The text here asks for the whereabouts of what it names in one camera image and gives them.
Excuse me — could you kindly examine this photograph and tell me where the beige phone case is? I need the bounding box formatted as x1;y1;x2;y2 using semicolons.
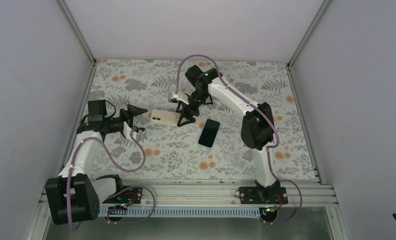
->
150;109;180;126

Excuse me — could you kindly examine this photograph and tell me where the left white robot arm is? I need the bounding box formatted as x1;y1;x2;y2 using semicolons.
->
45;99;147;227

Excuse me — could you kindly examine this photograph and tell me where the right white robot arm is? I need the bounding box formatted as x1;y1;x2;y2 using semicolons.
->
169;65;280;204

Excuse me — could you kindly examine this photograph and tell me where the black phone light-blue case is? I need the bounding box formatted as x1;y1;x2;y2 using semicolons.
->
198;119;221;149

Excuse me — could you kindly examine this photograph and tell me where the floral patterned table mat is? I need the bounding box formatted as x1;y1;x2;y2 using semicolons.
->
88;58;316;180

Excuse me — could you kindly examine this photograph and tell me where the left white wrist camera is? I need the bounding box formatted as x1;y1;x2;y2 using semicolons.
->
130;126;146;142

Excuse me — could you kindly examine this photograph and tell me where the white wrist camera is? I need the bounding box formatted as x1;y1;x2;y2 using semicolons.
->
130;126;146;142
168;92;189;105

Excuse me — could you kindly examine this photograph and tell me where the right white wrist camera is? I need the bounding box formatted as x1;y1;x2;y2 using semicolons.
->
168;92;189;105

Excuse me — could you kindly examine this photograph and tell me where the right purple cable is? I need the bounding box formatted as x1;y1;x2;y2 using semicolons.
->
175;54;303;226

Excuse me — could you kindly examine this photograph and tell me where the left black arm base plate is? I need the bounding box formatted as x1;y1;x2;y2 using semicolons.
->
103;187;143;205

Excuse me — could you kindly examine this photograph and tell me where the aluminium front rail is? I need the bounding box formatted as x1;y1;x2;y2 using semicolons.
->
40;180;338;207

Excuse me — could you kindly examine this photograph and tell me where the light-blue slotted cable duct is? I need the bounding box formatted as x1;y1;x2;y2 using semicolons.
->
110;206;260;219

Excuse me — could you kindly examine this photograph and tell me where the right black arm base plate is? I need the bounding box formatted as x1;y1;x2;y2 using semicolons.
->
238;186;289;205

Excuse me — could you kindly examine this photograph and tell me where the left aluminium frame post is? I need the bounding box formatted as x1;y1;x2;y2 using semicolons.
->
57;0;96;65

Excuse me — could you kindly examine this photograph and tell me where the aluminium frame post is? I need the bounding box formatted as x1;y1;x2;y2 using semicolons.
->
57;0;96;65
288;0;333;69

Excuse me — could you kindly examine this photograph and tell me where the right aluminium frame post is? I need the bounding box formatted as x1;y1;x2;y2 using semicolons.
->
288;0;333;69

